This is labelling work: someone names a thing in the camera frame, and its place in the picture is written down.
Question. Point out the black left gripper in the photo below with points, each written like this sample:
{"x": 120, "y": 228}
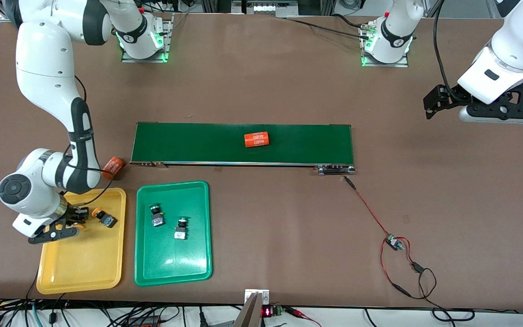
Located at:
{"x": 455, "y": 93}

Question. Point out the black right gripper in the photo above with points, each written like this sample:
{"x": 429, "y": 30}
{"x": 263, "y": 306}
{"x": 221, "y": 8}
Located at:
{"x": 73, "y": 213}

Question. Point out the yellow push button switch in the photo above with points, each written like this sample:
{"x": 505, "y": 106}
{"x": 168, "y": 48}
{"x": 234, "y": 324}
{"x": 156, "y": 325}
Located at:
{"x": 79, "y": 224}
{"x": 107, "y": 220}

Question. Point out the orange cylinder white print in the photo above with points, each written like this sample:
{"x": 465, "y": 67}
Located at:
{"x": 256, "y": 140}
{"x": 113, "y": 167}

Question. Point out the green push button switch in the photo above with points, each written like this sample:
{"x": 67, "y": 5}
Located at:
{"x": 156, "y": 217}
{"x": 180, "y": 231}

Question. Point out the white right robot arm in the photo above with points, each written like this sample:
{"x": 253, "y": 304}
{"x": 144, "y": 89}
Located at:
{"x": 43, "y": 68}

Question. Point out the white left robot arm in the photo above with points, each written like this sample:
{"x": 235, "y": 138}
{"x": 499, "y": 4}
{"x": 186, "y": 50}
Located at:
{"x": 515, "y": 41}

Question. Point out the yellow plastic tray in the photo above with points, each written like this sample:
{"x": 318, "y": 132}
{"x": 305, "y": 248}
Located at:
{"x": 80, "y": 263}

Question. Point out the green plastic tray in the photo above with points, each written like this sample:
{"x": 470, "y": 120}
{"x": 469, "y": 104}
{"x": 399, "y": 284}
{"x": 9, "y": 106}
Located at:
{"x": 175, "y": 259}

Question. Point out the brown tape patch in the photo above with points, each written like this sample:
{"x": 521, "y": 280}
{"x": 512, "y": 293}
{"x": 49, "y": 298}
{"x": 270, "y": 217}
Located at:
{"x": 219, "y": 170}

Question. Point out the small speed controller board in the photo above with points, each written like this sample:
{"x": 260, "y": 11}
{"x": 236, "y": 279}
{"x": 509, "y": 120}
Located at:
{"x": 393, "y": 243}

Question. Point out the green conveyor belt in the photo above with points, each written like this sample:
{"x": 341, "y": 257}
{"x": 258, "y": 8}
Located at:
{"x": 225, "y": 143}

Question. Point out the equipment rack with lights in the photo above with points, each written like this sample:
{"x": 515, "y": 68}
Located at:
{"x": 266, "y": 8}

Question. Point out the red digit display module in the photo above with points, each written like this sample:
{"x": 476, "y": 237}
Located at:
{"x": 267, "y": 312}

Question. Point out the red clip lead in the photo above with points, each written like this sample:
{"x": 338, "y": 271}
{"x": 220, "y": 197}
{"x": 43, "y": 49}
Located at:
{"x": 295, "y": 311}

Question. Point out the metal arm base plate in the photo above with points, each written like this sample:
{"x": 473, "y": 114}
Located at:
{"x": 384, "y": 65}
{"x": 168, "y": 45}

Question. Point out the grey metal camera bracket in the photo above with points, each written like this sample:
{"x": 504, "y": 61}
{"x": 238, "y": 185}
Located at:
{"x": 254, "y": 313}

